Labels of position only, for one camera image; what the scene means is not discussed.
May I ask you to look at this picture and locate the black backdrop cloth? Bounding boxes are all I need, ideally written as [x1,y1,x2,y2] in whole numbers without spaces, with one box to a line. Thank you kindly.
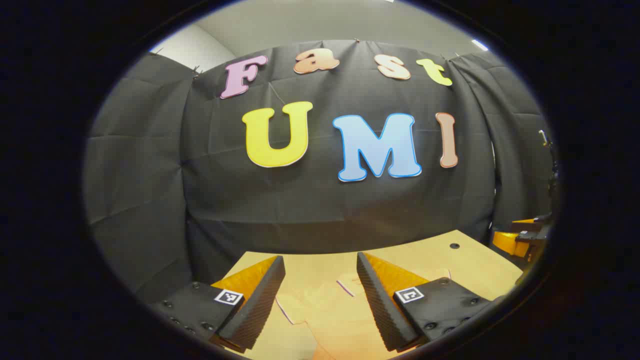
[82,39,555,306]

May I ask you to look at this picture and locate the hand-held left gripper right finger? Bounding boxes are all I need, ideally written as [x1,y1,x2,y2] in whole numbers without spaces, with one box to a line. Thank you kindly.
[356,251,506,353]

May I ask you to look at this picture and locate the orange T-shirt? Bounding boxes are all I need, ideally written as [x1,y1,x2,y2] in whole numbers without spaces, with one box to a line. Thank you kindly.
[275,272,452,360]

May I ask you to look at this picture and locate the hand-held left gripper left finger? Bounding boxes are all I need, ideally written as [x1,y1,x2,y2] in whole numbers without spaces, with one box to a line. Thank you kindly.
[150,255,287,355]

